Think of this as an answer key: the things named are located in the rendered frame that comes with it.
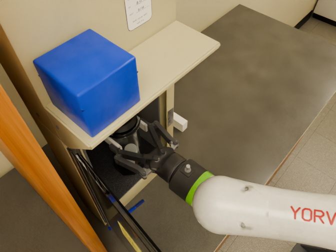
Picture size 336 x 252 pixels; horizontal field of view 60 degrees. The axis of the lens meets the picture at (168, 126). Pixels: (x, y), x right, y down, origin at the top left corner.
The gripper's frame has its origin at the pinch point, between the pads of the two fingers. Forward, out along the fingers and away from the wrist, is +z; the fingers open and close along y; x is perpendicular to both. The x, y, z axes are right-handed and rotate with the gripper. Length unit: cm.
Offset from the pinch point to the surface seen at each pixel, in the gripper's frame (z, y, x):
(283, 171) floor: -37, -101, 120
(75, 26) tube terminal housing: -6.9, 8.9, -40.5
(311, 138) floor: -40, -141, 120
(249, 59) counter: 1, -80, 26
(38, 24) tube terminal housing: -6.9, 14.0, -43.4
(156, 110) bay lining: -3.5, -10.2, -2.1
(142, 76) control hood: -13.9, 3.1, -30.8
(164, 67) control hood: -15.1, -1.1, -30.8
